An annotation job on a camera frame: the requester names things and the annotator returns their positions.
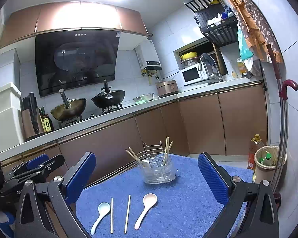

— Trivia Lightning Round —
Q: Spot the white ceramic spoon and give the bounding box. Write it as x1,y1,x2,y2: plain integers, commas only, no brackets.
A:
90,202,111,235

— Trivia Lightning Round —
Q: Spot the bamboo chopstick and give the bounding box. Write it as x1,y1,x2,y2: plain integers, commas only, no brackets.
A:
110,197,113,234
124,195,131,234
129,147,140,161
165,141,173,159
125,149,140,162
163,136,169,164

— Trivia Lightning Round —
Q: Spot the pinkish ceramic spoon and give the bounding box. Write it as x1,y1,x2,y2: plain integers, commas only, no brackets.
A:
134,193,158,230

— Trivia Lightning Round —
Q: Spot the chrome kitchen faucet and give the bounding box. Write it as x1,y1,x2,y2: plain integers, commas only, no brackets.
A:
198,53,223,83

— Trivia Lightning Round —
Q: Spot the brown knife block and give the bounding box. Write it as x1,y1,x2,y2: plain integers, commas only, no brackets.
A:
20,92,45,141

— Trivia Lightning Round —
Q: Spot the olive oil bottle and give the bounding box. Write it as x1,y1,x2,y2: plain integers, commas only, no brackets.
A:
40,107,54,133

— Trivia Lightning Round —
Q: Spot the gas stove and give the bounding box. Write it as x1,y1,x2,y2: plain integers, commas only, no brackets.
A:
58,104,123,128

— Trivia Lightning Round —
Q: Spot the beige trash bin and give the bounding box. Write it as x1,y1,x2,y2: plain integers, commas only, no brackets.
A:
254,145,279,183

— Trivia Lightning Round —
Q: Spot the cooking oil bottle on floor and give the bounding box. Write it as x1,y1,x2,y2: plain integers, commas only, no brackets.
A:
248,134,264,170

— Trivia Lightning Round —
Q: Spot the blue terry cloth mat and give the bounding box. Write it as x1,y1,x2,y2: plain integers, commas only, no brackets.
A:
75,153,254,238

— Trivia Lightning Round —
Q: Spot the black wok with lid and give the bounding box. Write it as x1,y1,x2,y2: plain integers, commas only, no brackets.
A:
91,80,125,113

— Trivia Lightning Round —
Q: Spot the clear plastic utensil holder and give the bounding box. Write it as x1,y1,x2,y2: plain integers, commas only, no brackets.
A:
138,153,176,184

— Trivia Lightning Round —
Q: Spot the black range hood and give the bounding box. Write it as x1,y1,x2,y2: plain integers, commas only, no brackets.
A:
35,30,120,97

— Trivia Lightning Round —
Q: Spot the metal tray on counter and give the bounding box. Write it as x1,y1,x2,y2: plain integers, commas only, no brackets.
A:
133,93,154,104

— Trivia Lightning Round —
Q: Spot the yellow oil bottle on counter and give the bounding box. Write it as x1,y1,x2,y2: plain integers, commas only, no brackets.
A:
236,58,247,75

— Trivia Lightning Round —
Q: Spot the white microwave oven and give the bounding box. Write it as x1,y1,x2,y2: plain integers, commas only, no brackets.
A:
180,63,208,86

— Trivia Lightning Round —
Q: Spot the brown rice cooker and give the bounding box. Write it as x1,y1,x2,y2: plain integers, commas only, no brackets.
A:
156,80,179,98

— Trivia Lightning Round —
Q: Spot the white water heater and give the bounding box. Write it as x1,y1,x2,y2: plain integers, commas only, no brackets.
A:
135,39,162,70

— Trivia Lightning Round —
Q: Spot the yellow bowl on shelf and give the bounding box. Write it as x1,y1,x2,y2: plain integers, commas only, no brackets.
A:
180,52,197,61

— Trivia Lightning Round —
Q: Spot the brown patterned apron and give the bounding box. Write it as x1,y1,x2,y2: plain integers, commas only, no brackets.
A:
227,0,283,63

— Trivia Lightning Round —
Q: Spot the bronze wok with handle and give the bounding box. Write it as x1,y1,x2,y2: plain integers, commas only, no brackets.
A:
50,89,86,122

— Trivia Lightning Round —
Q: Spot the metal wire rack insert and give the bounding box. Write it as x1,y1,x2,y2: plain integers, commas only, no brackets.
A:
137,141,165,168

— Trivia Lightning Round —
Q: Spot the red umbrella handle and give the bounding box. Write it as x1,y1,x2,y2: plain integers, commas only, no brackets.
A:
279,79,298,101

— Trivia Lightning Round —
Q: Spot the black wall dish rack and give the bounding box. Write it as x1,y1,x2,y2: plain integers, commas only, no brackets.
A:
184,0,238,47

